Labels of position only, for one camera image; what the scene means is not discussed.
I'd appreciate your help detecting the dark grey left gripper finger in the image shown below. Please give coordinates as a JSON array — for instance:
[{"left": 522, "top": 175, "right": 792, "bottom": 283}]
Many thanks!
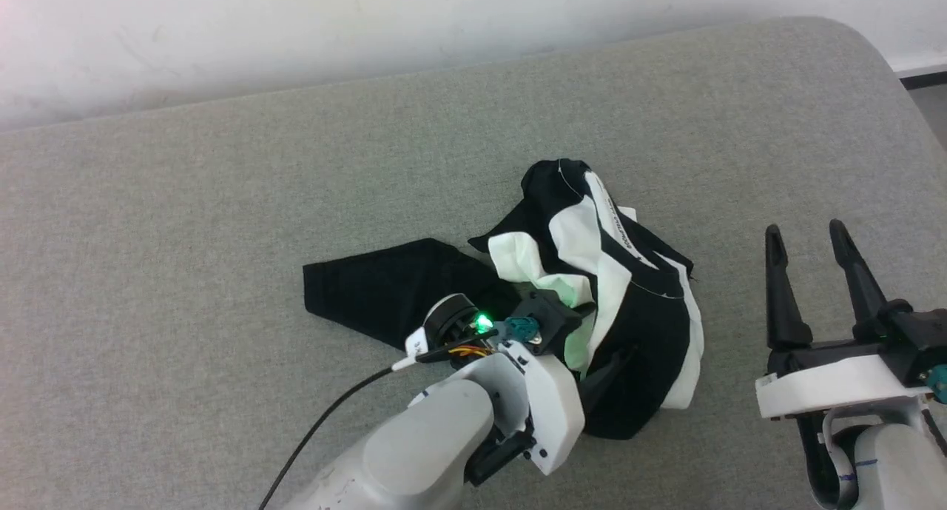
[{"left": 581, "top": 347, "right": 637, "bottom": 415}]

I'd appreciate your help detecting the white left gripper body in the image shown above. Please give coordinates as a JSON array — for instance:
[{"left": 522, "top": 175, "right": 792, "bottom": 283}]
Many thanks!
[{"left": 453, "top": 346, "right": 586, "bottom": 487}]

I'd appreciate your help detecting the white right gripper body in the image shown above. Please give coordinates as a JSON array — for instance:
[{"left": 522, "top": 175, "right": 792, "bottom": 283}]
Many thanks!
[{"left": 755, "top": 338, "right": 931, "bottom": 422}]

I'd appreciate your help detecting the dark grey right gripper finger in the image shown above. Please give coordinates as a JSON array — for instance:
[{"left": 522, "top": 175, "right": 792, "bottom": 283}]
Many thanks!
[
  {"left": 829, "top": 219, "right": 888, "bottom": 341},
  {"left": 765, "top": 224, "right": 814, "bottom": 351}
]

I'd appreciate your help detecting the black and white garment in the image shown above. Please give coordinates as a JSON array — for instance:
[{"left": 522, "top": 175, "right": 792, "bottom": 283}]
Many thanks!
[{"left": 302, "top": 158, "right": 705, "bottom": 440}]

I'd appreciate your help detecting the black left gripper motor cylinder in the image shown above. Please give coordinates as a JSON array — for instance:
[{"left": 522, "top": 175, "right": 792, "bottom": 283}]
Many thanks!
[{"left": 425, "top": 294, "right": 495, "bottom": 348}]

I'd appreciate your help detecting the grey fabric sofa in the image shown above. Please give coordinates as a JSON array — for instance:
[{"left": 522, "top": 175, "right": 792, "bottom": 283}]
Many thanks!
[{"left": 0, "top": 16, "right": 947, "bottom": 510}]

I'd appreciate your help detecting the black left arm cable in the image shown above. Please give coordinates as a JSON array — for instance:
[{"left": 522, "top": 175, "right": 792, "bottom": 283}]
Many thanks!
[{"left": 257, "top": 355, "right": 428, "bottom": 510}]

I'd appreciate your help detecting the white wall baseboard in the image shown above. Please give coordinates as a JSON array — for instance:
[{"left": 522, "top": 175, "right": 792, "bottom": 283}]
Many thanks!
[{"left": 892, "top": 57, "right": 947, "bottom": 80}]

